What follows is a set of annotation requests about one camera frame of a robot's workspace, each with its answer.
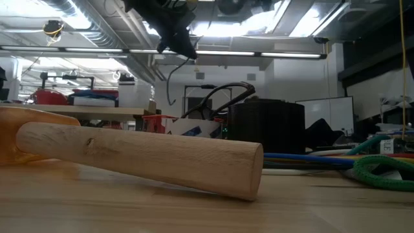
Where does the yellow hanging power cord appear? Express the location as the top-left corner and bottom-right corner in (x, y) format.
(398, 0), (408, 140)

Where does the long ceiling light bar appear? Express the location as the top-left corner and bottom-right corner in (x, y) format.
(0, 45), (327, 61)

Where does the white cord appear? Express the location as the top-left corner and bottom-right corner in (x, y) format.
(307, 148), (353, 157)
(261, 168), (345, 176)

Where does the black rectangular frame stand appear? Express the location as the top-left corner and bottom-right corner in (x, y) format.
(183, 84), (233, 118)

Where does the green smooth cord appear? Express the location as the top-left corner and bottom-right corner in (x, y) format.
(345, 135), (393, 157)

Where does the green braided cord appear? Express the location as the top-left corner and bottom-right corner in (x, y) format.
(353, 155), (414, 192)

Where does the wooden workbench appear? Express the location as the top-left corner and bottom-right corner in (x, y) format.
(0, 102), (158, 122)

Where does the white desk lamp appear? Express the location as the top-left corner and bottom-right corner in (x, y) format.
(377, 93), (413, 109)

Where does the white jug black cap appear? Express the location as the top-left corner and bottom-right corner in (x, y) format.
(118, 73), (153, 109)

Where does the blue cloth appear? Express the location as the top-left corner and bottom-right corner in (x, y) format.
(69, 89), (118, 100)

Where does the white board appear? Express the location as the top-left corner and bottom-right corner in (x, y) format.
(296, 96), (355, 136)

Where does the white flat box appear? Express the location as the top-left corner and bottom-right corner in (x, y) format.
(72, 96), (116, 108)

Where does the black plastic spool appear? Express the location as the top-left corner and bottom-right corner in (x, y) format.
(215, 0), (247, 16)

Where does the black looped cord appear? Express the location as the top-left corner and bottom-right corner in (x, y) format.
(180, 81), (256, 120)

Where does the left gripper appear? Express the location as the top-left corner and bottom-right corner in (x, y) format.
(124, 0), (198, 61)

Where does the silver ventilation duct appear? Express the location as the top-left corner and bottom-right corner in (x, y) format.
(41, 0), (157, 85)

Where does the white BLUE label tag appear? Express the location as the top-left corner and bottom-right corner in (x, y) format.
(379, 139), (395, 155)

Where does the gray label card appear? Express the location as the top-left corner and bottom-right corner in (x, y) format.
(343, 163), (404, 182)

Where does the gray duct tape roll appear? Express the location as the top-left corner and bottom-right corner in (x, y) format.
(227, 98), (307, 155)

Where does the yellow black ceiling cord reel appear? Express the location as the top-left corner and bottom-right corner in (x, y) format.
(43, 19), (65, 46)

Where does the bundle of coloured wires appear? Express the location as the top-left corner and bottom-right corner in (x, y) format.
(264, 157), (414, 164)

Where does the red container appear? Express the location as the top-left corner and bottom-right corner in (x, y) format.
(30, 89), (69, 106)

